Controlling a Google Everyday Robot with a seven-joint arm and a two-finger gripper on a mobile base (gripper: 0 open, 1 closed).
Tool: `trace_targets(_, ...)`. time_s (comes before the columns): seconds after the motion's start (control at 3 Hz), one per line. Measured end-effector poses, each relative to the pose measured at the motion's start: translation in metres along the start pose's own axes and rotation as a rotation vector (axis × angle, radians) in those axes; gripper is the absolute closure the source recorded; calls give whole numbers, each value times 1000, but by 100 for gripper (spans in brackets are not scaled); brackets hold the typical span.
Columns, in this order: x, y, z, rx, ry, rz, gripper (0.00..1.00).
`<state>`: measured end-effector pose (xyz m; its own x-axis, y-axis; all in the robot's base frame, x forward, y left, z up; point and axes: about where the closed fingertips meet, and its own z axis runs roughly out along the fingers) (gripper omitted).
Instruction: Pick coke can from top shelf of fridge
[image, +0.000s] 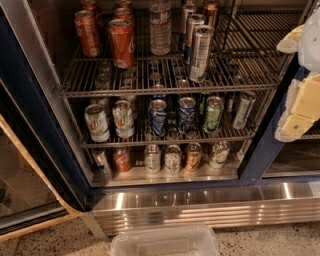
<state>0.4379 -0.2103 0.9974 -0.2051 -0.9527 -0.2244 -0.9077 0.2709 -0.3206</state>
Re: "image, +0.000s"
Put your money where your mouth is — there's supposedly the open glass fridge door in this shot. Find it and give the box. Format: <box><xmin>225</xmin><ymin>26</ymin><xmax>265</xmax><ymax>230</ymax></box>
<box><xmin>0</xmin><ymin>84</ymin><xmax>81</xmax><ymax>242</ymax></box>

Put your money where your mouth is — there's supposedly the blue fridge centre post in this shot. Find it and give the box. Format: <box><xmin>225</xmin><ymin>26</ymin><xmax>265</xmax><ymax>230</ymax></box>
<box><xmin>238</xmin><ymin>55</ymin><xmax>304</xmax><ymax>183</ymax></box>

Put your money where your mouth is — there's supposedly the silver can bottom left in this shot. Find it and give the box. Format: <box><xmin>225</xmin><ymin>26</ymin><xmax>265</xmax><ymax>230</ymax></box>
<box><xmin>91</xmin><ymin>148</ymin><xmax>110</xmax><ymax>174</ymax></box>

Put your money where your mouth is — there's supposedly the stainless steel fridge base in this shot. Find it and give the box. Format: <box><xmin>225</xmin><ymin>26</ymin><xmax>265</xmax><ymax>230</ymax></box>
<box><xmin>92</xmin><ymin>181</ymin><xmax>320</xmax><ymax>235</ymax></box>

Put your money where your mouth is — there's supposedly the blue soda can right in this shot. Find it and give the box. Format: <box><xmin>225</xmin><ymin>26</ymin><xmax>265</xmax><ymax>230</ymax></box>
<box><xmin>177</xmin><ymin>97</ymin><xmax>196</xmax><ymax>134</ymax></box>

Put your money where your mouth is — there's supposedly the silver energy drink can front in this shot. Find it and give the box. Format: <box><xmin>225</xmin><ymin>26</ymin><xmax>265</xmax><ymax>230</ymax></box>
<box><xmin>189</xmin><ymin>25</ymin><xmax>214</xmax><ymax>83</ymax></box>

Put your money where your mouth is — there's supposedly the middle wire fridge shelf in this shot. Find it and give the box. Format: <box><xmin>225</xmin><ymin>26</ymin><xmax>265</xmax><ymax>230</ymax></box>
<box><xmin>69</xmin><ymin>90</ymin><xmax>272</xmax><ymax>148</ymax></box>

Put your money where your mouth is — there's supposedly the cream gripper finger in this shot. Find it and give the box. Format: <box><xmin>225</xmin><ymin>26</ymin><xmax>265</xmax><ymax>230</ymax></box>
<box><xmin>276</xmin><ymin>25</ymin><xmax>304</xmax><ymax>53</ymax></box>
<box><xmin>275</xmin><ymin>73</ymin><xmax>320</xmax><ymax>142</ymax></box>

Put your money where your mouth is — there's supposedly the blue soda can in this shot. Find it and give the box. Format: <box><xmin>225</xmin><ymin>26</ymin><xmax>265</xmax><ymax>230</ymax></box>
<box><xmin>177</xmin><ymin>97</ymin><xmax>196</xmax><ymax>134</ymax></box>
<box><xmin>148</xmin><ymin>99</ymin><xmax>167</xmax><ymax>137</ymax></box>

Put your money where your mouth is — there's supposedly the silver energy drink can back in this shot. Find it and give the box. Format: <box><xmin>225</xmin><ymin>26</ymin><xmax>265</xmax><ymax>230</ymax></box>
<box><xmin>178</xmin><ymin>2</ymin><xmax>196</xmax><ymax>52</ymax></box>

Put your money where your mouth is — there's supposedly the silver energy drink can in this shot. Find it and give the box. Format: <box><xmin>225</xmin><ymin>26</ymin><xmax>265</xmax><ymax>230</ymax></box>
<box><xmin>184</xmin><ymin>14</ymin><xmax>206</xmax><ymax>66</ymax></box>
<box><xmin>189</xmin><ymin>25</ymin><xmax>214</xmax><ymax>83</ymax></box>
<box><xmin>178</xmin><ymin>2</ymin><xmax>196</xmax><ymax>52</ymax></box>

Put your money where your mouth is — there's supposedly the white green soda can left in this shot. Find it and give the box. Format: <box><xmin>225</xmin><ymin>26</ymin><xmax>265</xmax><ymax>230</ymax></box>
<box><xmin>84</xmin><ymin>104</ymin><xmax>110</xmax><ymax>143</ymax></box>

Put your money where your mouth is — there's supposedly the silver slim can middle shelf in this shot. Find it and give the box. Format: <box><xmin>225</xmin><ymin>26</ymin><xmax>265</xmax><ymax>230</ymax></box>
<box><xmin>232</xmin><ymin>91</ymin><xmax>256</xmax><ymax>130</ymax></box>

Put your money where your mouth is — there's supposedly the clear plastic water bottle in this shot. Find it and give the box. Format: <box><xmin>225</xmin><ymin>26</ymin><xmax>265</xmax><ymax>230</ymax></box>
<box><xmin>149</xmin><ymin>0</ymin><xmax>171</xmax><ymax>56</ymax></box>

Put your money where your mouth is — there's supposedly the brown gold can bottom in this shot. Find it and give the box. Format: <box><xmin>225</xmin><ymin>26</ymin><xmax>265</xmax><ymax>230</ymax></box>
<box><xmin>185</xmin><ymin>143</ymin><xmax>202</xmax><ymax>172</ymax></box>

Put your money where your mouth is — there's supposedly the clear plastic bin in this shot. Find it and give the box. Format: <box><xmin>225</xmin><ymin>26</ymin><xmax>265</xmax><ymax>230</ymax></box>
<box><xmin>110</xmin><ymin>224</ymin><xmax>221</xmax><ymax>256</ymax></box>

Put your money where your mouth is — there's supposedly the white can bottom right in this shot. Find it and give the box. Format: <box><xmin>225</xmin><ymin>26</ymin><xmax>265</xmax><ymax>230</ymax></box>
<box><xmin>209</xmin><ymin>141</ymin><xmax>230</xmax><ymax>169</ymax></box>

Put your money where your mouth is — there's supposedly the white green soda can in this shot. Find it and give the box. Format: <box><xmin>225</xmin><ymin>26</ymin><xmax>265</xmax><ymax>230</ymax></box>
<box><xmin>112</xmin><ymin>100</ymin><xmax>135</xmax><ymax>138</ymax></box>
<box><xmin>84</xmin><ymin>104</ymin><xmax>110</xmax><ymax>143</ymax></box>

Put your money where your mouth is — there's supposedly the copper can top shelf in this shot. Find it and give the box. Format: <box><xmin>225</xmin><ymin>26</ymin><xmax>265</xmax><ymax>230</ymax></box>
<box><xmin>203</xmin><ymin>0</ymin><xmax>219</xmax><ymax>27</ymax></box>

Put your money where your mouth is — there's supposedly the blue soda can left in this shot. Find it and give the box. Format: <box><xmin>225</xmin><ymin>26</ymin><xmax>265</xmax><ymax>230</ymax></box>
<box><xmin>148</xmin><ymin>99</ymin><xmax>167</xmax><ymax>137</ymax></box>

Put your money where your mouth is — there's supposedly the red can bottom shelf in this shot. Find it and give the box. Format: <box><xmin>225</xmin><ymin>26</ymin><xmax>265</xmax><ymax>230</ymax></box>
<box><xmin>113</xmin><ymin>147</ymin><xmax>131</xmax><ymax>172</ymax></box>

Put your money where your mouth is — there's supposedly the red coke can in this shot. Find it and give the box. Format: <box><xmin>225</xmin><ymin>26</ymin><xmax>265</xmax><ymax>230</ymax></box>
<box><xmin>113</xmin><ymin>8</ymin><xmax>135</xmax><ymax>25</ymax></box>
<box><xmin>80</xmin><ymin>0</ymin><xmax>102</xmax><ymax>24</ymax></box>
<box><xmin>108</xmin><ymin>19</ymin><xmax>134</xmax><ymax>69</ymax></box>
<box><xmin>74</xmin><ymin>10</ymin><xmax>101</xmax><ymax>57</ymax></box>
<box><xmin>115</xmin><ymin>0</ymin><xmax>134</xmax><ymax>10</ymax></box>

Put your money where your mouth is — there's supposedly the silver energy drink can middle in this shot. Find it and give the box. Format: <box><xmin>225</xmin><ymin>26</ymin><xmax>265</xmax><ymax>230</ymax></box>
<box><xmin>184</xmin><ymin>14</ymin><xmax>206</xmax><ymax>66</ymax></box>

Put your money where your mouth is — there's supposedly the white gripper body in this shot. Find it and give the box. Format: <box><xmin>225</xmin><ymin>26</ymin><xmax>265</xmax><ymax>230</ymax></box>
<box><xmin>298</xmin><ymin>8</ymin><xmax>320</xmax><ymax>71</ymax></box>

